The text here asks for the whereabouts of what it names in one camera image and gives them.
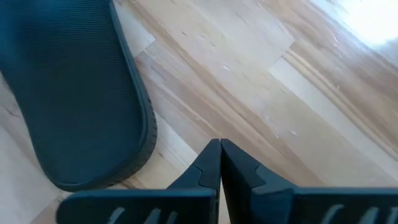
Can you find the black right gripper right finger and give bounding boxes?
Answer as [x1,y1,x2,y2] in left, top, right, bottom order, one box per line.
[220,139,398,224]

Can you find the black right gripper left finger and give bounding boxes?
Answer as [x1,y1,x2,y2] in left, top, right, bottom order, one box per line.
[55,139,222,224]

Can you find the black slide sandal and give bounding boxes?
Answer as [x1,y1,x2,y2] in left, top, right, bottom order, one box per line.
[0,0,158,192]

